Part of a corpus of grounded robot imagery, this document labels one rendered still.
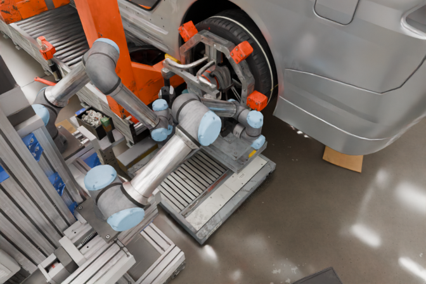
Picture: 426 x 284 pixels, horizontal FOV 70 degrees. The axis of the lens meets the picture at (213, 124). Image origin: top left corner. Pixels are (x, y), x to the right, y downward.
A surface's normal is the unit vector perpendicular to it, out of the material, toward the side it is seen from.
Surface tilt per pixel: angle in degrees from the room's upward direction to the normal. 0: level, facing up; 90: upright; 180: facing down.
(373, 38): 90
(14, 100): 90
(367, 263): 0
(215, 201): 0
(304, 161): 0
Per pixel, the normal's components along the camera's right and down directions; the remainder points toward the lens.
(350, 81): -0.68, 0.52
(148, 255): 0.00, -0.70
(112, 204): -0.34, -0.41
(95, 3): 0.73, 0.49
